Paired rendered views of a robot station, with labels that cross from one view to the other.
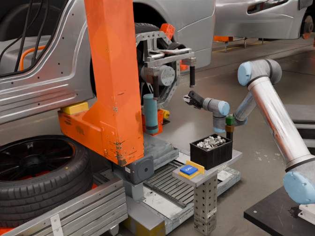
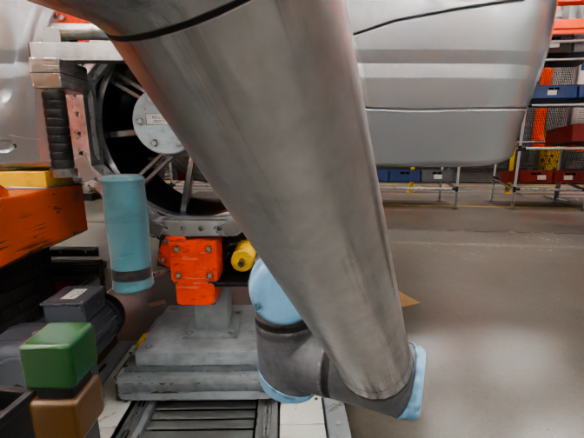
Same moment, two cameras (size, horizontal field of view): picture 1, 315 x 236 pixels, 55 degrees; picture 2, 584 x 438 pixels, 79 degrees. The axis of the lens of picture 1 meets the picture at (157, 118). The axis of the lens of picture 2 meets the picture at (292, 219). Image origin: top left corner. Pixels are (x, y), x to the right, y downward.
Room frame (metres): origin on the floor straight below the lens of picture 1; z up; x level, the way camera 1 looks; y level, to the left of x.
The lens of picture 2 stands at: (1.55, -0.74, 0.81)
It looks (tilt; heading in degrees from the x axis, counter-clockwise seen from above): 12 degrees down; 41
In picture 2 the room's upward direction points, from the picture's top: straight up
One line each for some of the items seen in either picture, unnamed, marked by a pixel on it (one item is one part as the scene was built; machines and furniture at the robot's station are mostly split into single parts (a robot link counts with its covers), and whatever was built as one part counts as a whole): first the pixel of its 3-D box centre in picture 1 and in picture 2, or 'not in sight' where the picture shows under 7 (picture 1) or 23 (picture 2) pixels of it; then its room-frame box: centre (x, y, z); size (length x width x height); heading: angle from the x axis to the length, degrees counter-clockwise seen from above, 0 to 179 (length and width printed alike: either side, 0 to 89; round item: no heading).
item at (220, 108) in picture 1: (218, 107); (284, 277); (1.90, -0.42, 0.62); 0.12 x 0.09 x 0.10; 42
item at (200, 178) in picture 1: (208, 163); not in sight; (1.49, -0.28, 0.44); 0.43 x 0.17 x 0.03; 132
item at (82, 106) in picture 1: (73, 106); (37, 177); (1.85, 0.53, 0.71); 0.14 x 0.14 x 0.05; 42
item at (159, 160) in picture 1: (141, 157); (215, 350); (2.18, 0.15, 0.13); 0.50 x 0.36 x 0.10; 132
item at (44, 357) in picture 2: (229, 120); (61, 354); (1.62, -0.42, 0.64); 0.04 x 0.04 x 0.04; 42
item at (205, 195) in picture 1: (205, 199); not in sight; (1.47, -0.25, 0.21); 0.10 x 0.10 x 0.42; 42
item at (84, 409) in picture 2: (229, 128); (69, 406); (1.62, -0.42, 0.59); 0.04 x 0.04 x 0.04; 42
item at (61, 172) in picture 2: (155, 87); (58, 133); (1.76, 0.00, 0.83); 0.04 x 0.04 x 0.16
